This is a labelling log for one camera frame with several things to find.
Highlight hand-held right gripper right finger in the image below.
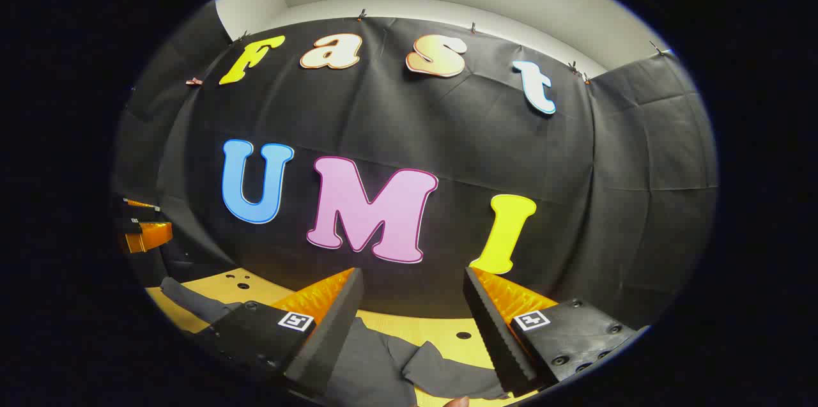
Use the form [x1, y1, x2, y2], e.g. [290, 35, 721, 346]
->
[463, 266, 640, 398]

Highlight black backdrop cloth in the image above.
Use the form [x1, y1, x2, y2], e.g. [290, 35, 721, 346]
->
[112, 3, 720, 331]

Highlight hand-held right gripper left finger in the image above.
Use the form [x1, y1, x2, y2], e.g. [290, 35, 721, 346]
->
[203, 268, 365, 398]

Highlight grey button-up shirt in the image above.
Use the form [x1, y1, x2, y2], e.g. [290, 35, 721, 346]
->
[160, 277, 512, 407]

